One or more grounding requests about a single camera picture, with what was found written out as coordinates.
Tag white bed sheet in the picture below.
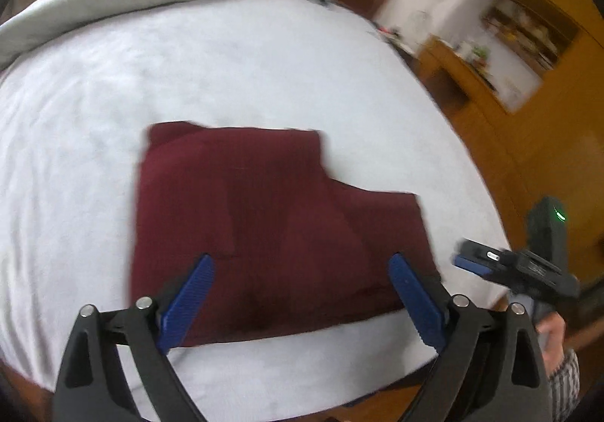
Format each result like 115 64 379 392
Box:
0 0 513 422

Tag checkered sleeve forearm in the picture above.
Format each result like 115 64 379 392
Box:
549 350 581 422

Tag wooden shelf cabinet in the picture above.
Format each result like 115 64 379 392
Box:
416 0 603 247

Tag maroon pants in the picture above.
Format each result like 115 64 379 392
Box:
130 122 437 347

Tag person right hand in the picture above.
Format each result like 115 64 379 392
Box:
535 311 566 376

